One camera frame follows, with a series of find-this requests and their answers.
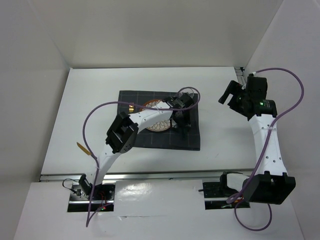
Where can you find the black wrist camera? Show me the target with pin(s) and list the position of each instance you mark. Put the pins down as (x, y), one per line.
(256, 87)
(181, 101)

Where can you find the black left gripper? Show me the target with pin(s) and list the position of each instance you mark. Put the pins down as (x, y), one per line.
(186, 122)

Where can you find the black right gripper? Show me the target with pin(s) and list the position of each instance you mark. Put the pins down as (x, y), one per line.
(235, 88)

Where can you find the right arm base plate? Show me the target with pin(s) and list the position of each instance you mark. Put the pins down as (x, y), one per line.
(215, 197)

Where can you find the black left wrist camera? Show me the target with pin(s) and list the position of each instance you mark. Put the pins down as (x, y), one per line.
(181, 101)

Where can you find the gold knife green handle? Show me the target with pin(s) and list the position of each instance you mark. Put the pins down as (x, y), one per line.
(86, 151)

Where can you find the floral patterned plate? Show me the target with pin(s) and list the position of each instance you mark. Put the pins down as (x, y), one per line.
(160, 125)

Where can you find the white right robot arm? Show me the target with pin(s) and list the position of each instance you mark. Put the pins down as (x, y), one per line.
(269, 182)

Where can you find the aluminium front table rail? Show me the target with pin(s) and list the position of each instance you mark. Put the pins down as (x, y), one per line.
(172, 175)

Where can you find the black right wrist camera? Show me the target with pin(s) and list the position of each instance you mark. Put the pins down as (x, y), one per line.
(256, 87)

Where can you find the gold fork green handle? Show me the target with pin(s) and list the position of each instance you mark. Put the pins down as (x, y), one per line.
(131, 109)

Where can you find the clear drinking glass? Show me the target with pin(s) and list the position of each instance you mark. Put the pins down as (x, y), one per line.
(190, 91)

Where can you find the dark grey checked cloth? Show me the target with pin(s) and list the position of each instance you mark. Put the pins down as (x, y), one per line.
(167, 139)

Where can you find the gold spoon green handle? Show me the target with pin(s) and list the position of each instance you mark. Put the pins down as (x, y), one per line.
(184, 133)

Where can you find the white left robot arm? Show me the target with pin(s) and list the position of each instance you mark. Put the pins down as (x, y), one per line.
(122, 134)

